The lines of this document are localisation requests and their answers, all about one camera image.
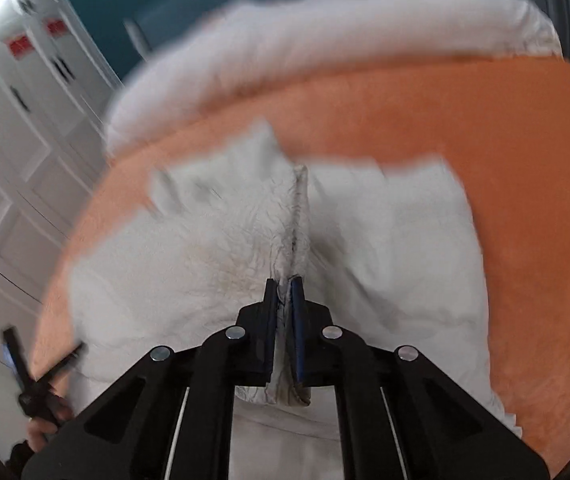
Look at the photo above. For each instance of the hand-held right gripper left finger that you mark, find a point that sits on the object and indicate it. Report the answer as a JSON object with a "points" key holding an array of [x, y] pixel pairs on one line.
{"points": [[269, 320]]}

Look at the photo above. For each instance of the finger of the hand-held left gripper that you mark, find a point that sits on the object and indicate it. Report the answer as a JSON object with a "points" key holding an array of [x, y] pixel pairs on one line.
{"points": [[67, 360], [15, 360]]}

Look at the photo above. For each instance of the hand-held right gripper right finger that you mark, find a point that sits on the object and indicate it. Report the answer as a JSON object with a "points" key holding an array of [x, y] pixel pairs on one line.
{"points": [[295, 325]]}

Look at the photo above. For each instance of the person's left hand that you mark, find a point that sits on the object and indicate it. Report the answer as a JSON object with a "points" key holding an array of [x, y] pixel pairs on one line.
{"points": [[40, 432]]}

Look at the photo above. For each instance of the white wardrobe with red labels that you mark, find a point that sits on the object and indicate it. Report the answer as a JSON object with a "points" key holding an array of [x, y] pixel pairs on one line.
{"points": [[25, 160]]}

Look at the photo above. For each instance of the orange bed sheet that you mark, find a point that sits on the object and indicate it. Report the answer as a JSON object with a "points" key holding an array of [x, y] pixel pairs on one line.
{"points": [[515, 185]]}

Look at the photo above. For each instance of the white duvet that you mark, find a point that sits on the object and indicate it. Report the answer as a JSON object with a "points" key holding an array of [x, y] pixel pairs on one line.
{"points": [[315, 45]]}

